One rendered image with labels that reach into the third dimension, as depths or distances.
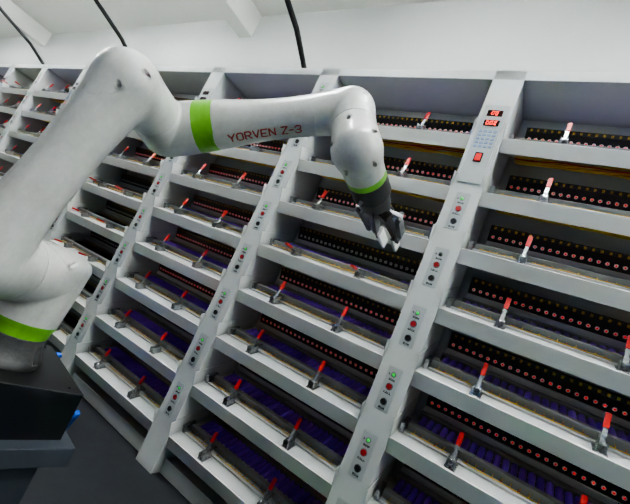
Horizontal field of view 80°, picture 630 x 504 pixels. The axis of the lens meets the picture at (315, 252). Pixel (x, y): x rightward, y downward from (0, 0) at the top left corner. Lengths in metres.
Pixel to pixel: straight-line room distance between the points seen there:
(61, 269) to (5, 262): 0.12
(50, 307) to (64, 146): 0.34
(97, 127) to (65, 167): 0.09
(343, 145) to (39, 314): 0.70
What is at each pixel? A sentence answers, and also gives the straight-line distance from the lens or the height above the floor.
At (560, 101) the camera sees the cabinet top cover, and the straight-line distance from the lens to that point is 1.52.
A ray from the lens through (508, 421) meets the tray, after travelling 1.10.
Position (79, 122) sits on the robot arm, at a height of 0.86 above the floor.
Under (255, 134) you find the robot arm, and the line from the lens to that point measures 0.89.
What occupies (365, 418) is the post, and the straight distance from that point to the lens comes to 1.16.
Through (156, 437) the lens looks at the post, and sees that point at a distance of 1.60.
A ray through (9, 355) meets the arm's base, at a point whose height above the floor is 0.41.
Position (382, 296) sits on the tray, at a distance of 1.18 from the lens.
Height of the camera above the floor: 0.72
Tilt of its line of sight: 9 degrees up
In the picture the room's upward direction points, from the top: 24 degrees clockwise
